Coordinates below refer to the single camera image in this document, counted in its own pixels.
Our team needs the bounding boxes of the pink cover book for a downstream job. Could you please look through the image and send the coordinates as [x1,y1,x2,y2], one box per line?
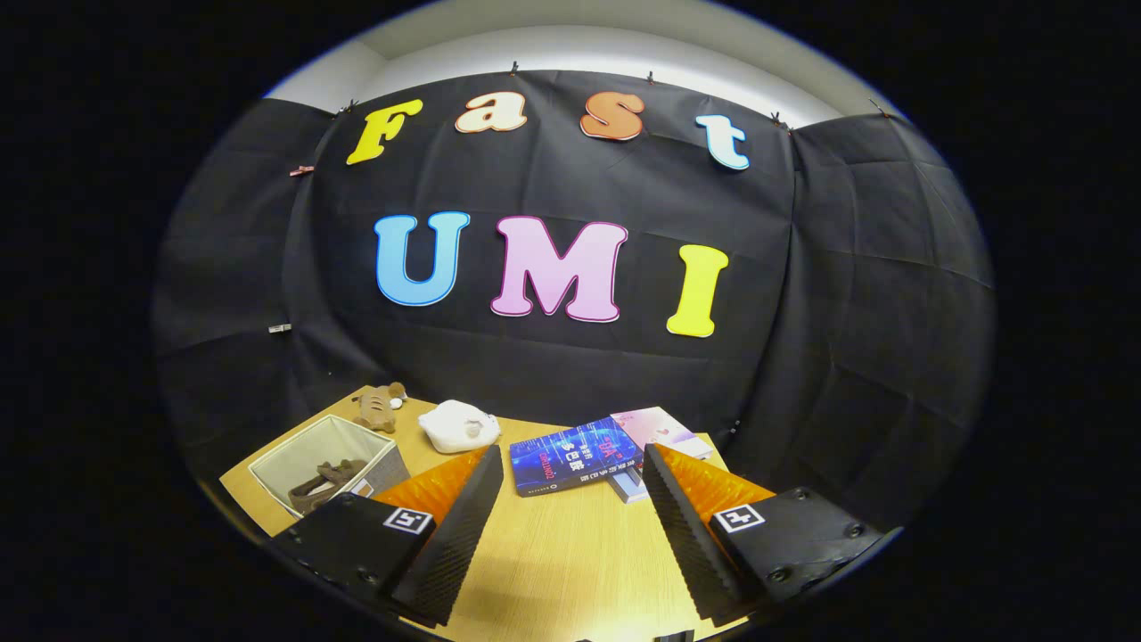
[611,407,714,460]

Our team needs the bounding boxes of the grey fabric storage box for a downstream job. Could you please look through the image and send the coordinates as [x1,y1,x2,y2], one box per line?
[248,414,411,520]

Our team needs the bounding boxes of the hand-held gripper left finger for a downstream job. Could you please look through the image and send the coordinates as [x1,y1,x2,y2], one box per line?
[272,446,505,625]

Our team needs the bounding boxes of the white plush toy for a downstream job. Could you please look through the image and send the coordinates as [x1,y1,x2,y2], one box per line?
[418,399,502,455]

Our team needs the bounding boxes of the dark blue book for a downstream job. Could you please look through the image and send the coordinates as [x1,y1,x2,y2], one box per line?
[510,416,644,498]

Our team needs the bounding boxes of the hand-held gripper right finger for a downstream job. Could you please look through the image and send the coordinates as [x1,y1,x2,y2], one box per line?
[644,443,883,625]

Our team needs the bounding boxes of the brown striped plush toy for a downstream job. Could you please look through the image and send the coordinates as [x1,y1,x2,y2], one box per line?
[352,383,408,434]

